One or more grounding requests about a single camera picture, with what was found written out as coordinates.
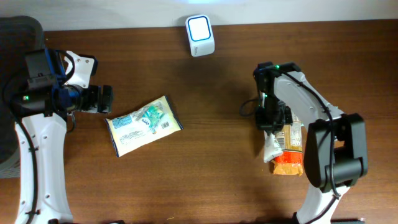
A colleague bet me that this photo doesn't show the white shampoo tube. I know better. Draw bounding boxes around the white shampoo tube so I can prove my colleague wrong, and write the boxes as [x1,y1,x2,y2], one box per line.
[263,131,285,163]

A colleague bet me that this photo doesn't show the cream snack bag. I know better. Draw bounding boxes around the cream snack bag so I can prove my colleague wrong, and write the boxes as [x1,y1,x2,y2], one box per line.
[105,95,183,157]

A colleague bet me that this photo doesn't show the orange spaghetti packet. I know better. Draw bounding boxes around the orange spaghetti packet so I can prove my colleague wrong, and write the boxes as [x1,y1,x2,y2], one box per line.
[272,113,303,176]

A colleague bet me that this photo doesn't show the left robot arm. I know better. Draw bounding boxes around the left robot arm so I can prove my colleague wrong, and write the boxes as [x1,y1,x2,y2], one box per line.
[5,48,113,223]

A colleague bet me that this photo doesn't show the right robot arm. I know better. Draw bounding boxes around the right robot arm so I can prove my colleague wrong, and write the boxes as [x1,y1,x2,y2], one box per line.
[253,62,368,223]

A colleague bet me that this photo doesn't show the white barcode scanner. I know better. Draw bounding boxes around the white barcode scanner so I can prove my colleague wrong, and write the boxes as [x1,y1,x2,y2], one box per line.
[185,14,215,57]

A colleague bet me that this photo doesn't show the grey plastic basket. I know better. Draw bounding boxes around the grey plastic basket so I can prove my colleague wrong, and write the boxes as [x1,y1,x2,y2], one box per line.
[1,16,44,179]

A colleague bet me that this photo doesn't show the right black cable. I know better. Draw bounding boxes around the right black cable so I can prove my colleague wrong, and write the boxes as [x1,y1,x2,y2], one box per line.
[239,98,261,118]

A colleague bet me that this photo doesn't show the black cable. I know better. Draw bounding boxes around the black cable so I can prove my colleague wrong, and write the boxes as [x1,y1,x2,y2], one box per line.
[239,98,261,118]
[2,74,40,224]

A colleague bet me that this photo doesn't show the left black cable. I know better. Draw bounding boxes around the left black cable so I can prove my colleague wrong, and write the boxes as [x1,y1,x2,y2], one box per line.
[2,74,40,224]

